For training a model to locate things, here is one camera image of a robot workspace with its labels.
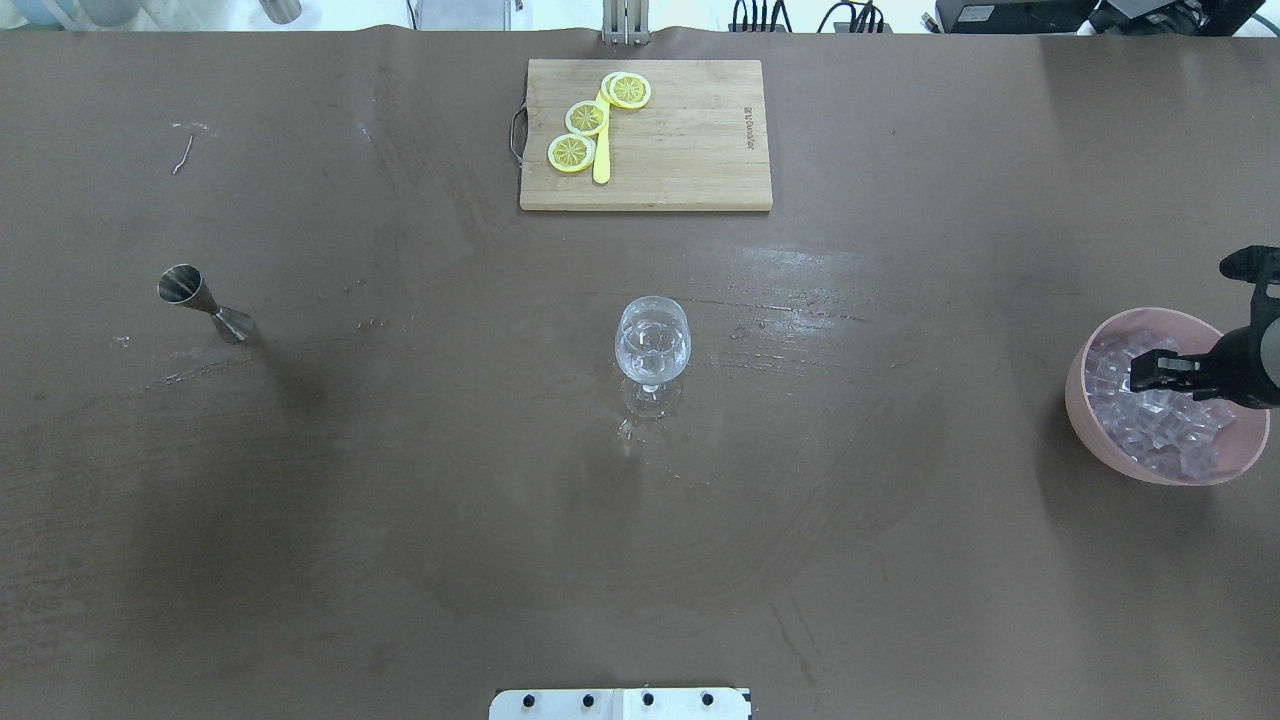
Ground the lemon slice middle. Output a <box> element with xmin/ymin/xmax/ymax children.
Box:
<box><xmin>564</xmin><ymin>99</ymin><xmax>611</xmax><ymax>138</ymax></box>

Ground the lemon slice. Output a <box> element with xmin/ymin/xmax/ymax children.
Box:
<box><xmin>600</xmin><ymin>70</ymin><xmax>653</xmax><ymax>110</ymax></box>
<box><xmin>547</xmin><ymin>133</ymin><xmax>596</xmax><ymax>174</ymax></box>
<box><xmin>564</xmin><ymin>99</ymin><xmax>611</xmax><ymax>138</ymax></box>

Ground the clear wine glass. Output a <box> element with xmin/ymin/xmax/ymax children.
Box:
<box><xmin>613</xmin><ymin>296</ymin><xmax>692</xmax><ymax>419</ymax></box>

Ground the lemon slice near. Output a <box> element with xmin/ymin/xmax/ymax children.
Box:
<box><xmin>547</xmin><ymin>133</ymin><xmax>596</xmax><ymax>174</ymax></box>

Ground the pink bowl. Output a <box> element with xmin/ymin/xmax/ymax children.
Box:
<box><xmin>1065</xmin><ymin>307</ymin><xmax>1272</xmax><ymax>487</ymax></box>

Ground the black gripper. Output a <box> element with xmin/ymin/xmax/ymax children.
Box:
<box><xmin>1130</xmin><ymin>246</ymin><xmax>1279</xmax><ymax>410</ymax></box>

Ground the lemon slice far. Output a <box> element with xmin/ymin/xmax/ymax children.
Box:
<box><xmin>600</xmin><ymin>70</ymin><xmax>653</xmax><ymax>110</ymax></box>

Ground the bamboo cutting board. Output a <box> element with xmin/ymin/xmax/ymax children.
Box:
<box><xmin>518</xmin><ymin>59</ymin><xmax>774</xmax><ymax>211</ymax></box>

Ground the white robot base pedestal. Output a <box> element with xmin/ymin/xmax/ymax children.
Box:
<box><xmin>488</xmin><ymin>687</ymin><xmax>754</xmax><ymax>719</ymax></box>

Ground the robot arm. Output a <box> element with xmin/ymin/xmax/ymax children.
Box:
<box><xmin>1129</xmin><ymin>245</ymin><xmax>1279</xmax><ymax>410</ymax></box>

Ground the pile of clear ice cubes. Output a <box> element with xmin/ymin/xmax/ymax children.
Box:
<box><xmin>1083</xmin><ymin>331</ymin><xmax>1236</xmax><ymax>484</ymax></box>

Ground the steel double jigger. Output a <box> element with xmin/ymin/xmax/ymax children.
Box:
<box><xmin>157</xmin><ymin>264</ymin><xmax>257</xmax><ymax>345</ymax></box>

